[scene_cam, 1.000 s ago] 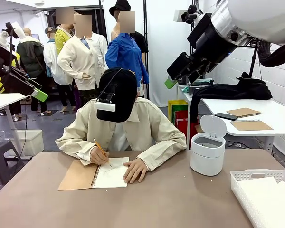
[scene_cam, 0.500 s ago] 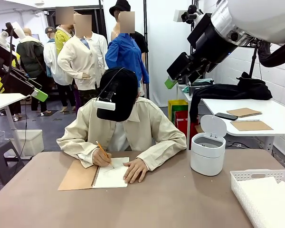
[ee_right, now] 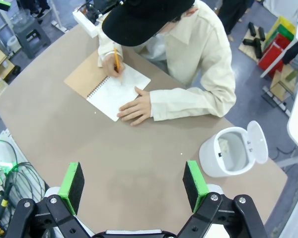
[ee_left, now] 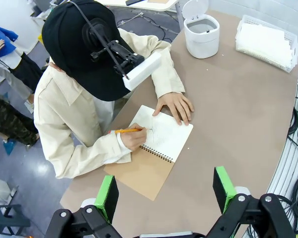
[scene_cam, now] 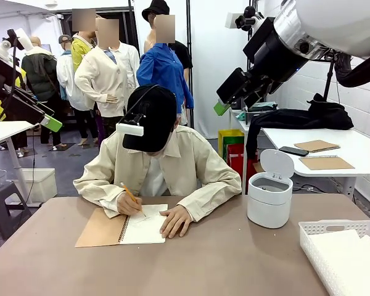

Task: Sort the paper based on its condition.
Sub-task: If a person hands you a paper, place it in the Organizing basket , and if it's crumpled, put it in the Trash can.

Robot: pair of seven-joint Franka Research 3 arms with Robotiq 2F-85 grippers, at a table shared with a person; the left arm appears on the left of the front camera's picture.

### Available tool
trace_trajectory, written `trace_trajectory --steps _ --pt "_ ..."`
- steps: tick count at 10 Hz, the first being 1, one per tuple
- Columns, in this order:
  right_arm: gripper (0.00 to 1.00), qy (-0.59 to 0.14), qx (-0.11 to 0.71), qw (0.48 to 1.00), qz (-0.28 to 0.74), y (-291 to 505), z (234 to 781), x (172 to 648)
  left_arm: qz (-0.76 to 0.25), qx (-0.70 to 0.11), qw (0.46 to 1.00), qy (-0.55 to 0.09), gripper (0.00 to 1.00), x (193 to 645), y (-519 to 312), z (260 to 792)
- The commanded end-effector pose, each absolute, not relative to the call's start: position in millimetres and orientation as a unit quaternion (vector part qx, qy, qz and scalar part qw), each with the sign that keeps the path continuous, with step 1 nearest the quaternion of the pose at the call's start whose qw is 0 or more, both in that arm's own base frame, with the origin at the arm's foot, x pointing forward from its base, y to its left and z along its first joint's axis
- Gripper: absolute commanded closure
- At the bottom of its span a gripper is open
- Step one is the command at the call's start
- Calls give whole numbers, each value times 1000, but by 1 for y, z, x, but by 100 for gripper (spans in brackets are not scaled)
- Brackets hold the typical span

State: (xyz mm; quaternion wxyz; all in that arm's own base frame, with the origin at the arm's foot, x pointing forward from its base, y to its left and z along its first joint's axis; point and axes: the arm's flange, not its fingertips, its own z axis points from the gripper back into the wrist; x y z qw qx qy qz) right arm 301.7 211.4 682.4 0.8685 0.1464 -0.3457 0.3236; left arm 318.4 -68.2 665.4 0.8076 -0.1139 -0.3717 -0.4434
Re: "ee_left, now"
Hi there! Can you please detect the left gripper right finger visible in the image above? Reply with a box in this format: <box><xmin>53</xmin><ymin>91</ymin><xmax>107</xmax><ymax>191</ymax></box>
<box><xmin>205</xmin><ymin>166</ymin><xmax>296</xmax><ymax>238</ymax></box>

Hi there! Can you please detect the spiral notebook kraft cover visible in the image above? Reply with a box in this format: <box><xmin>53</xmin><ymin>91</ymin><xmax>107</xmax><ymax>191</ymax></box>
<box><xmin>103</xmin><ymin>105</ymin><xmax>194</xmax><ymax>201</ymax></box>

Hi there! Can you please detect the person's left hand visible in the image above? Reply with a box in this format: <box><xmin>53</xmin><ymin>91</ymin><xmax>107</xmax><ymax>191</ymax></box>
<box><xmin>152</xmin><ymin>92</ymin><xmax>195</xmax><ymax>126</ymax></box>

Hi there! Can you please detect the dark grey plastic stool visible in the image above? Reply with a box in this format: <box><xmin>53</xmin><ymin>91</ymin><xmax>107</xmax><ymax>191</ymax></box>
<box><xmin>0</xmin><ymin>204</ymin><xmax>32</xmax><ymax>236</ymax></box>

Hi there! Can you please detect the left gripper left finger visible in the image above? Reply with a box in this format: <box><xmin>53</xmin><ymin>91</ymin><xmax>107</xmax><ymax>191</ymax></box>
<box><xmin>44</xmin><ymin>175</ymin><xmax>123</xmax><ymax>238</ymax></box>

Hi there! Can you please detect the mannequin in blue shirt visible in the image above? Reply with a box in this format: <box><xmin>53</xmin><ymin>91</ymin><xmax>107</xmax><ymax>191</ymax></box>
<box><xmin>0</xmin><ymin>19</ymin><xmax>44</xmax><ymax>100</ymax></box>

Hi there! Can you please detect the person's right hand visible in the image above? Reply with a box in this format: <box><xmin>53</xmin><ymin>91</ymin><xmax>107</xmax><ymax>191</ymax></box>
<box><xmin>120</xmin><ymin>126</ymin><xmax>150</xmax><ymax>152</ymax></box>

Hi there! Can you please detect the white head camera box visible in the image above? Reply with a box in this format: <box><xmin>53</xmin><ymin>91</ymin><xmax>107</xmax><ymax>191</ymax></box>
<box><xmin>122</xmin><ymin>52</ymin><xmax>162</xmax><ymax>91</ymax></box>

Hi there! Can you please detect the person torso cream jacket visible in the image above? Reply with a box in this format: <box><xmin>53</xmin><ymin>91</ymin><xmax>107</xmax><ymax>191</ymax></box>
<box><xmin>33</xmin><ymin>28</ymin><xmax>176</xmax><ymax>179</ymax></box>

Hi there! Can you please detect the white paper stack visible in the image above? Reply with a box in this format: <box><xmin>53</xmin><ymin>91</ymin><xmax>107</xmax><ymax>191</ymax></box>
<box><xmin>238</xmin><ymin>23</ymin><xmax>295</xmax><ymax>69</ymax></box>

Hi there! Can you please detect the white ribbed base plate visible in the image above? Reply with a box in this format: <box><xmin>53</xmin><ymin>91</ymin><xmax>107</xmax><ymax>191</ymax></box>
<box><xmin>265</xmin><ymin>76</ymin><xmax>298</xmax><ymax>238</ymax></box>

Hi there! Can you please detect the white perforated plastic basket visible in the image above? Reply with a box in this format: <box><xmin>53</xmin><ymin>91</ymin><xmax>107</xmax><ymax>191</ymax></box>
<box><xmin>235</xmin><ymin>14</ymin><xmax>298</xmax><ymax>74</ymax></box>

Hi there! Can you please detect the white lidded trash bin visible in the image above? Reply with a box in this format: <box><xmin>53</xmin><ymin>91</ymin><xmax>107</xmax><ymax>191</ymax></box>
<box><xmin>182</xmin><ymin>0</ymin><xmax>221</xmax><ymax>60</ymax></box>

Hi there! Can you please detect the person's right forearm cream sleeve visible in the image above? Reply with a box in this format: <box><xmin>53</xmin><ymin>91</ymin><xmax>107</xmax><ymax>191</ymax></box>
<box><xmin>41</xmin><ymin>130</ymin><xmax>132</xmax><ymax>179</ymax></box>

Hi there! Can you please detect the yellow pencil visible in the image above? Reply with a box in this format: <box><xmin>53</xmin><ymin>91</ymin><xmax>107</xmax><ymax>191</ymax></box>
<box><xmin>114</xmin><ymin>127</ymin><xmax>153</xmax><ymax>135</ymax></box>

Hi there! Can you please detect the person's left forearm cream sleeve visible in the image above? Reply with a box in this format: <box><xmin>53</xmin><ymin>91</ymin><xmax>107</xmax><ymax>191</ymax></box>
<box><xmin>149</xmin><ymin>41</ymin><xmax>186</xmax><ymax>100</ymax></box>

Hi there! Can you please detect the black head camera mount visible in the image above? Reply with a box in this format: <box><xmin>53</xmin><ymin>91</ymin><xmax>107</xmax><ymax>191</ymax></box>
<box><xmin>81</xmin><ymin>18</ymin><xmax>146</xmax><ymax>76</ymax></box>

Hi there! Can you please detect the black floor cable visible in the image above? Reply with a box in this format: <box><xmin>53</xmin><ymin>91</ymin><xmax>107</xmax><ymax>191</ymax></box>
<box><xmin>116</xmin><ymin>12</ymin><xmax>181</xmax><ymax>43</ymax></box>

